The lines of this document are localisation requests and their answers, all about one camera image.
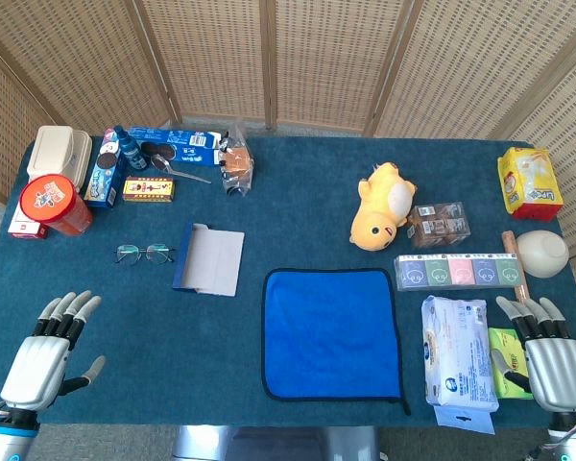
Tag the thin wire-frame eyeglasses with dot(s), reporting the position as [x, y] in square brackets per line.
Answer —
[127, 253]

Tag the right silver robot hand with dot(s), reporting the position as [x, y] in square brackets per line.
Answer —
[557, 370]

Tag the pastel pocket tissue multipack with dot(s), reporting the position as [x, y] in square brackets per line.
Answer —
[456, 271]

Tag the long blue cookie box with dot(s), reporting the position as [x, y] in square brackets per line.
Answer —
[192, 144]

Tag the clear box brown figurines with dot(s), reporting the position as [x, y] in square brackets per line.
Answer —
[439, 225]

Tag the white bowl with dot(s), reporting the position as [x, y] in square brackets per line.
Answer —
[542, 254]

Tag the wooden rolling pin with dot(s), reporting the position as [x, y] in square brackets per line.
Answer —
[510, 242]

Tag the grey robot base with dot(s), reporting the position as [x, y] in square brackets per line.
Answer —
[278, 444]

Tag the red white flat box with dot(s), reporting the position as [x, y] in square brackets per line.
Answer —
[24, 230]

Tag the small yellow box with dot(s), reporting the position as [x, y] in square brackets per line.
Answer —
[149, 188]

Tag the clear bag of bread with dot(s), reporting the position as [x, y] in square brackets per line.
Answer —
[237, 163]

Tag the blue glasses case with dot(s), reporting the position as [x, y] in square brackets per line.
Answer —
[216, 264]

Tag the beige lunch box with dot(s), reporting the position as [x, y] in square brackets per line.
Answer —
[53, 146]

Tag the metal spoon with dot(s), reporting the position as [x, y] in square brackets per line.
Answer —
[162, 162]

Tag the blue microfiber cloth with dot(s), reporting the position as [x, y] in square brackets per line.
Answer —
[331, 331]

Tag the yellow red snack bag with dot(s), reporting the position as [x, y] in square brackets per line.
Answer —
[528, 182]

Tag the woven folding screen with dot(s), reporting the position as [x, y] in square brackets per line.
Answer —
[317, 57]

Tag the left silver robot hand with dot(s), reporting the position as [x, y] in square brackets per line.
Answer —
[33, 365]

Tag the white wet wipes pack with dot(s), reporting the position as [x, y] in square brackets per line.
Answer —
[456, 350]

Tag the red cylindrical canister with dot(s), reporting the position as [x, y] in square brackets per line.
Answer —
[48, 197]

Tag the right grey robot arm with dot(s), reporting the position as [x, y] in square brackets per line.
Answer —
[564, 437]

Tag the yellow plush chick toy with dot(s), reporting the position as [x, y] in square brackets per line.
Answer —
[379, 206]

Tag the blue spray bottle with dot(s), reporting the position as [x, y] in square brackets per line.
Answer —
[132, 153]

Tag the short blue cookie box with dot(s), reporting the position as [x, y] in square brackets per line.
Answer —
[103, 177]

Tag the teal table cover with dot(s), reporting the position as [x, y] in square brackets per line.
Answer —
[293, 216]

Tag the green tissue pack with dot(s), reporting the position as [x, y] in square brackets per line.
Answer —
[504, 338]

